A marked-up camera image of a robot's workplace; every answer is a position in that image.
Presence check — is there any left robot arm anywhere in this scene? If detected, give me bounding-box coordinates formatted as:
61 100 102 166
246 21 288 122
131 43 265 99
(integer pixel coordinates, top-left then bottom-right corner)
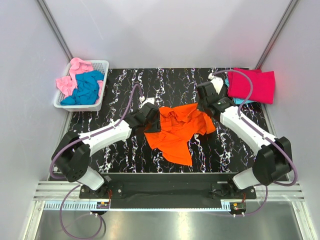
50 102 161 198

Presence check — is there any pink t shirt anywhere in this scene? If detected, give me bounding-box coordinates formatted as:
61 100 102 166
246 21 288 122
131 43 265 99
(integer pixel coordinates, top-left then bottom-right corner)
56 57 94 98

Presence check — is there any folded magenta t shirt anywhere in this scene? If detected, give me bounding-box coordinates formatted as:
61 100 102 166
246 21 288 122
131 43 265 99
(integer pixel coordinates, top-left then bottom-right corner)
227 67 276 105

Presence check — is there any white plastic basket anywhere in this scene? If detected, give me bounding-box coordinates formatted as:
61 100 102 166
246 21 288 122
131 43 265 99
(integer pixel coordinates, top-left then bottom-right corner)
53 57 109 112

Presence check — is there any orange t shirt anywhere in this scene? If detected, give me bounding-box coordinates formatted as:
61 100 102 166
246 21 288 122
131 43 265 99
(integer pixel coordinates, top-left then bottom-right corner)
144 103 216 166

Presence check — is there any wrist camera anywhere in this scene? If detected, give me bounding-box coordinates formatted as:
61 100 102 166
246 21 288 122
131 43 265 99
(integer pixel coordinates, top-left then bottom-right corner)
139 96 155 105
208 73 225 94

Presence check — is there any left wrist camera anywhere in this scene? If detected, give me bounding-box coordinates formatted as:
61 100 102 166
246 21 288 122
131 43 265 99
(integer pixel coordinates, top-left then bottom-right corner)
139 96 155 105

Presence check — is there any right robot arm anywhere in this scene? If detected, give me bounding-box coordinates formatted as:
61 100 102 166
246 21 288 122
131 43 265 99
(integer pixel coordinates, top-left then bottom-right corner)
196 80 294 199

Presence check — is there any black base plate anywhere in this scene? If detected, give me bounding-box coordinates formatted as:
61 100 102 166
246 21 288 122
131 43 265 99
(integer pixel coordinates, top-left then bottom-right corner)
79 173 257 211

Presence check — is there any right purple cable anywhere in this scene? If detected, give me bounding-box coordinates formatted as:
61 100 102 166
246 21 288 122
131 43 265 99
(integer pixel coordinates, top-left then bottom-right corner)
208 69 299 218

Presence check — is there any folded light blue t shirt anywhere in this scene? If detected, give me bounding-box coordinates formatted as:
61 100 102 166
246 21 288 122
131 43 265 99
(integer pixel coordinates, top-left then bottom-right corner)
224 78 255 105

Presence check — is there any aluminium front rail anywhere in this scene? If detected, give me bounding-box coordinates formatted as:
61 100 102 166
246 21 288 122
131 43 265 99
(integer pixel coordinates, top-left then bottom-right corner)
33 180 304 202

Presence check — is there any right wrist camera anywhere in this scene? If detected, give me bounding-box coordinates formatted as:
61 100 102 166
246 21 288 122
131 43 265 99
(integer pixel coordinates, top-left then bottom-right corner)
208 73 225 94

